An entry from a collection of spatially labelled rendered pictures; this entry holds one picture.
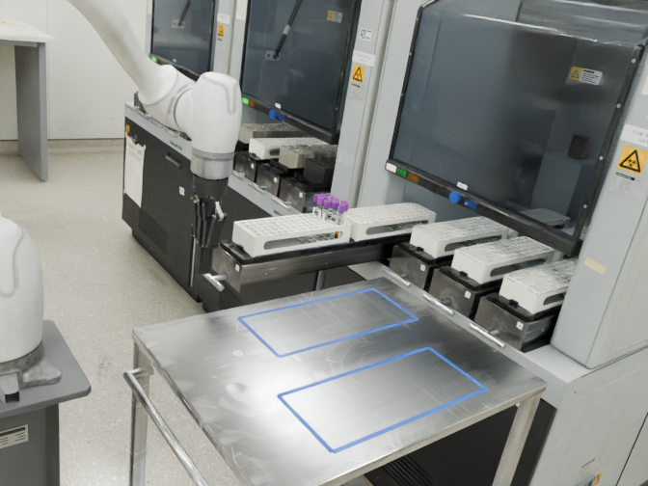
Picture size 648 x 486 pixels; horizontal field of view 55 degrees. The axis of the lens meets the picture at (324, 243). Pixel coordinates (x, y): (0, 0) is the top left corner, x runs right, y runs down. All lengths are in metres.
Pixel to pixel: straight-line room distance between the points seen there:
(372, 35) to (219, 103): 0.71
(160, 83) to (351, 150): 0.74
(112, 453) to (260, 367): 1.13
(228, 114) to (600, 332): 0.90
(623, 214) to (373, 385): 0.64
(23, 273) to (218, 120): 0.47
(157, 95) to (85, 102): 3.61
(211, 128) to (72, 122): 3.73
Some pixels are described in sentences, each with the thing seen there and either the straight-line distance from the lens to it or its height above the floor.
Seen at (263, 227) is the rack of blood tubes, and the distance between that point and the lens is 1.50.
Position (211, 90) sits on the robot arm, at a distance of 1.28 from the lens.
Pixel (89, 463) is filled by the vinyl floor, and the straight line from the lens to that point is 2.09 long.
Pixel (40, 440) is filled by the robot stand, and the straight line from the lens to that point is 1.28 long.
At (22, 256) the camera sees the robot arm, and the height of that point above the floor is 0.93.
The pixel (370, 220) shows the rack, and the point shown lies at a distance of 1.66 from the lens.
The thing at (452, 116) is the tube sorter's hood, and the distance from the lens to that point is 1.61.
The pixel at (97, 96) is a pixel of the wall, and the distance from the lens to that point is 4.99.
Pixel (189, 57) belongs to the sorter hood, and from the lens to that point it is 2.82.
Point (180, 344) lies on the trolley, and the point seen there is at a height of 0.82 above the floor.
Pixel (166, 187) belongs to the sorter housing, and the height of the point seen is 0.47.
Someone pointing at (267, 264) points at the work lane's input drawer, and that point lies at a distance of 1.45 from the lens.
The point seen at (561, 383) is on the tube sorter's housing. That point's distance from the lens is 1.43.
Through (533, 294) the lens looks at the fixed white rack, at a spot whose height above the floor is 0.86.
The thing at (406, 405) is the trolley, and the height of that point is 0.82.
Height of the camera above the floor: 1.41
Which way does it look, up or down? 22 degrees down
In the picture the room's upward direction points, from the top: 9 degrees clockwise
